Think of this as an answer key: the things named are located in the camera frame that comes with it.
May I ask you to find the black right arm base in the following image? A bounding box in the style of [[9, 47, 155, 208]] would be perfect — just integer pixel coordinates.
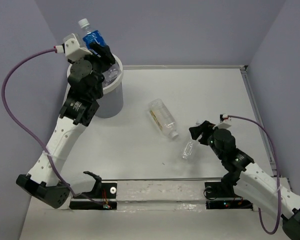
[[203, 181, 253, 210]]

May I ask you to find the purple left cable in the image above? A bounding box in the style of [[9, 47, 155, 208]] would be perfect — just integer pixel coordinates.
[[1, 47, 111, 210]]

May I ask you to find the white cylindrical waste bin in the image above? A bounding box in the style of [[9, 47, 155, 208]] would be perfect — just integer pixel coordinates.
[[60, 57, 124, 126]]

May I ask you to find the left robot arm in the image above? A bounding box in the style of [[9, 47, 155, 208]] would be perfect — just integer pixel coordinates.
[[16, 43, 105, 209]]

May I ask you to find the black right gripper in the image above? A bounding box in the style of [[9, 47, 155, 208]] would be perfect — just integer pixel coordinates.
[[189, 120, 223, 160]]

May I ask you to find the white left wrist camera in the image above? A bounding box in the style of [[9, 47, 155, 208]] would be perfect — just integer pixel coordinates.
[[54, 33, 93, 62]]

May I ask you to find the large clear bottle cream label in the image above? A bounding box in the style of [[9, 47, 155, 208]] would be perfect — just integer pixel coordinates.
[[148, 98, 179, 140]]

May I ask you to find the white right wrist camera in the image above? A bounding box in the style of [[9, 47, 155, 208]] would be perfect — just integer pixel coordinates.
[[213, 114, 232, 129]]

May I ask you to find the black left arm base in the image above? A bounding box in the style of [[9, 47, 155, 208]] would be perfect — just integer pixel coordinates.
[[69, 171, 118, 211]]

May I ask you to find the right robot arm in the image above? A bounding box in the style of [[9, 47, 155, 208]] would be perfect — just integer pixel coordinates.
[[189, 120, 300, 240]]

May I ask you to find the blue label bottle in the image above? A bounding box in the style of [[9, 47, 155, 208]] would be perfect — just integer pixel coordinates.
[[77, 18, 123, 86]]

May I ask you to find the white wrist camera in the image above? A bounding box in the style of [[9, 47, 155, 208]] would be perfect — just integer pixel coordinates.
[[213, 114, 232, 129], [54, 33, 93, 62]]

